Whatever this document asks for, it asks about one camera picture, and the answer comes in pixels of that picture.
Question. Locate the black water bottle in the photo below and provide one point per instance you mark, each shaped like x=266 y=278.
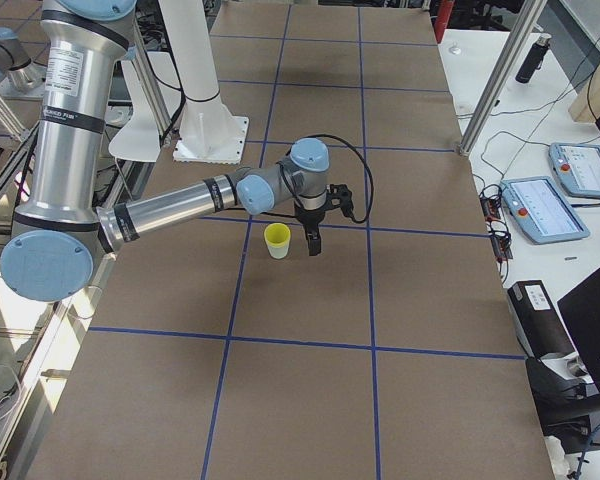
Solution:
x=534 y=58

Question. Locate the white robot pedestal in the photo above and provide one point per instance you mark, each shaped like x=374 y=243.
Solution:
x=178 y=88

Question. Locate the brown paper table mat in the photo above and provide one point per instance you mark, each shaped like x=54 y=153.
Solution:
x=391 y=355

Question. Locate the yellow cup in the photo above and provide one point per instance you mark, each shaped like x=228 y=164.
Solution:
x=277 y=235

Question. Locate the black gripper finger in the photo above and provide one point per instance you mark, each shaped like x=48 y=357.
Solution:
x=314 y=242

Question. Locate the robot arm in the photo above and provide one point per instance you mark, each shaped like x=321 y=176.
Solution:
x=57 y=232

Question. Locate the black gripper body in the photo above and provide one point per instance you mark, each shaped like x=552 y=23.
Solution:
x=310 y=217

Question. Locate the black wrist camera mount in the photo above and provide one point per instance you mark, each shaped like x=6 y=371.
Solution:
x=339 y=196

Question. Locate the far teach pendant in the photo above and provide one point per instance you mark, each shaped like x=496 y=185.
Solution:
x=577 y=167

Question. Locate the black box with label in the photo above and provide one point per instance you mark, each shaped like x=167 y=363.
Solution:
x=538 y=327

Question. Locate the teach pendant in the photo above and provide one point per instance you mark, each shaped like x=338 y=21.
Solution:
x=542 y=211
x=577 y=167

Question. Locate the near teach pendant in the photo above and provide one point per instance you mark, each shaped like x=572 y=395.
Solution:
x=542 y=211

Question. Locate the aluminium frame post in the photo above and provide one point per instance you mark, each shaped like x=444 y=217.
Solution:
x=511 y=50

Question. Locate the green cup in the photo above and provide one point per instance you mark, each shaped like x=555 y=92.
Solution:
x=278 y=250

